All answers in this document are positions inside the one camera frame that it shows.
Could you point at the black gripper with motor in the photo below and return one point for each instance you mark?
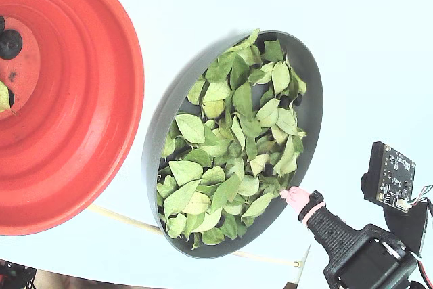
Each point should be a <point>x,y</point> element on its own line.
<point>359,252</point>

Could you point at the large long green leaf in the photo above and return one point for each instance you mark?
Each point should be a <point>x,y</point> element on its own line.
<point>3,97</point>

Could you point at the dark grey round bowl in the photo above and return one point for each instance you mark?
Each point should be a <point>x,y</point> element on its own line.
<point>311,76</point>

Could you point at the green leaves pile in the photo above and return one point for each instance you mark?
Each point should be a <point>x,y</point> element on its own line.
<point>189,126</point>

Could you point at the red ribbed plastic cup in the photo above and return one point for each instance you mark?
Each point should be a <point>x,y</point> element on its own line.
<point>84,99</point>

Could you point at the black mesh object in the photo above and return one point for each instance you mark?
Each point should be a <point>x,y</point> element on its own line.
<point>13,275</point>

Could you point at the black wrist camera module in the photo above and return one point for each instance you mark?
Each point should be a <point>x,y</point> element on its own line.
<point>389,177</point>

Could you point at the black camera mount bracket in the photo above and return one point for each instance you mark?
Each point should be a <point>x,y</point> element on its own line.
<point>409,228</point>

